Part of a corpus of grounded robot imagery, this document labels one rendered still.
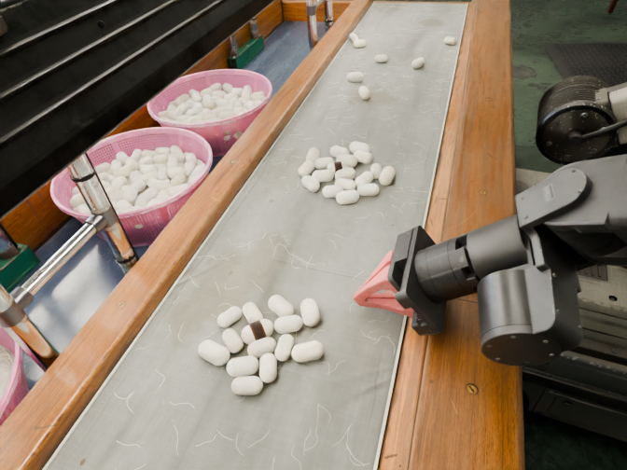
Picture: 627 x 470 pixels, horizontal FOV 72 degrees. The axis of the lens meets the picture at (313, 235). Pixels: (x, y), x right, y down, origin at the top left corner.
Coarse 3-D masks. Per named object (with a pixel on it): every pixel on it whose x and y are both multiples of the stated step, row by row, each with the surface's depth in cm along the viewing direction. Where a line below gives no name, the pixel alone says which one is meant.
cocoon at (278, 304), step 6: (270, 300) 52; (276, 300) 51; (282, 300) 51; (270, 306) 52; (276, 306) 51; (282, 306) 51; (288, 306) 51; (276, 312) 51; (282, 312) 50; (288, 312) 50
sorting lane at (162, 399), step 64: (384, 64) 105; (448, 64) 102; (320, 128) 85; (384, 128) 83; (256, 192) 71; (320, 192) 69; (384, 192) 68; (256, 256) 60; (320, 256) 59; (192, 320) 52; (320, 320) 51; (384, 320) 50; (128, 384) 47; (192, 384) 46; (320, 384) 45; (384, 384) 45; (64, 448) 42; (128, 448) 42; (192, 448) 41; (256, 448) 41; (320, 448) 40
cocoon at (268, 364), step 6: (264, 354) 46; (270, 354) 46; (264, 360) 46; (270, 360) 46; (276, 360) 47; (264, 366) 45; (270, 366) 45; (276, 366) 46; (264, 372) 45; (270, 372) 45; (276, 372) 45; (264, 378) 45; (270, 378) 45
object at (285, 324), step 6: (282, 318) 49; (288, 318) 49; (294, 318) 49; (300, 318) 50; (276, 324) 49; (282, 324) 49; (288, 324) 49; (294, 324) 49; (300, 324) 49; (276, 330) 49; (282, 330) 49; (288, 330) 49; (294, 330) 49
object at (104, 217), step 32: (0, 32) 21; (96, 192) 49; (96, 224) 51; (64, 256) 47; (128, 256) 56; (0, 288) 40; (32, 288) 44; (0, 320) 41; (32, 320) 45; (32, 352) 45
